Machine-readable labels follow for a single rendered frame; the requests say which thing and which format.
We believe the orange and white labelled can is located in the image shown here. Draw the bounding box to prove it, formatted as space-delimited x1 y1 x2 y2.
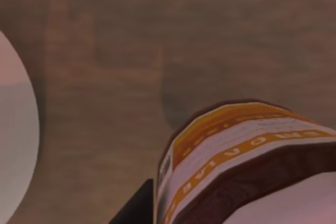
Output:
154 98 336 224

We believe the white round plate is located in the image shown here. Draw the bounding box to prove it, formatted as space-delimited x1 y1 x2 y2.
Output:
0 30 40 224

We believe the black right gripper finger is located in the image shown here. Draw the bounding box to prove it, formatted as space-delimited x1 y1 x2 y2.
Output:
109 178 158 224

